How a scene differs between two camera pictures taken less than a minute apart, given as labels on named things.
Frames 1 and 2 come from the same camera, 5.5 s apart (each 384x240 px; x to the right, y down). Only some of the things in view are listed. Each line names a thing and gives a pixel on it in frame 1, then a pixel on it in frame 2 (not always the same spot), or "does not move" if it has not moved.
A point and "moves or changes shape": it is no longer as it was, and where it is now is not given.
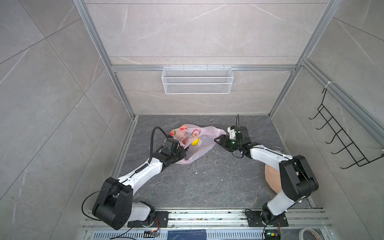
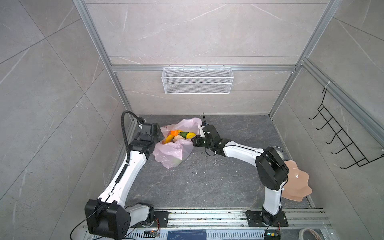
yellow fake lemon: [195, 142] moves or changes shape
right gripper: [223, 137] -> [197, 143]
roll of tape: [301, 232] does not move
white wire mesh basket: [197, 80] does not move
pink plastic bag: [205, 135] moves or changes shape
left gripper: [183, 152] -> [160, 136]
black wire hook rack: [340, 134] does not move
